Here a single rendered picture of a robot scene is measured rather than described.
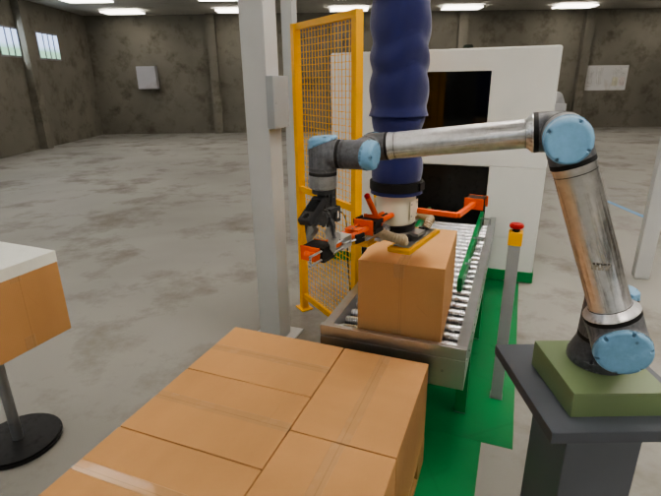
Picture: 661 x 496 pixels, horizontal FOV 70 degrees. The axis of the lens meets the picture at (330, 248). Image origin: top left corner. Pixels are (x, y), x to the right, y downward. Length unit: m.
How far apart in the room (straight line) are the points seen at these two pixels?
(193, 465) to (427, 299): 1.18
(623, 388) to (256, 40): 2.43
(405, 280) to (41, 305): 1.65
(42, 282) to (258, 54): 1.65
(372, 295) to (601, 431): 1.09
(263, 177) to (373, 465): 1.91
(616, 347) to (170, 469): 1.40
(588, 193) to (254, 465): 1.30
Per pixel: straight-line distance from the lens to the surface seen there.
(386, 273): 2.20
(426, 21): 1.95
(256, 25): 2.98
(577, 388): 1.70
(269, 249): 3.14
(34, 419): 3.16
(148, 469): 1.81
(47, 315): 2.55
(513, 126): 1.51
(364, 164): 1.44
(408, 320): 2.28
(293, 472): 1.70
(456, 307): 2.77
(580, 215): 1.41
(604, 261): 1.46
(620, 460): 1.99
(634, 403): 1.78
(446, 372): 2.29
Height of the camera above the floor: 1.73
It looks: 19 degrees down
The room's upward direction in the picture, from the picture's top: 1 degrees counter-clockwise
